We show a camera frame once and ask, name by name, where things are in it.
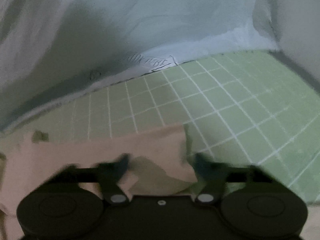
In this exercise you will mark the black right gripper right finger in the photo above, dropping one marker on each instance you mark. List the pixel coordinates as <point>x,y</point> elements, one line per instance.
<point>217,175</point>

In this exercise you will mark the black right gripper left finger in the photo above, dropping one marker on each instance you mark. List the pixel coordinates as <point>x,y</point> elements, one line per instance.
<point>106,175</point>

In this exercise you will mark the pink long-sleeve shirt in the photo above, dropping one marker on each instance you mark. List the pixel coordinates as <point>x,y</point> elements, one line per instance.
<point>158,167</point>

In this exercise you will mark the green grid bed sheet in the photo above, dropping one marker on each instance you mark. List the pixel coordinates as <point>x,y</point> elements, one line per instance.
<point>240,108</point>

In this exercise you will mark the light blue carrot-print quilt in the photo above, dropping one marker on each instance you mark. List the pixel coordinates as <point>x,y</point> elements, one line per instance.
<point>53,51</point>

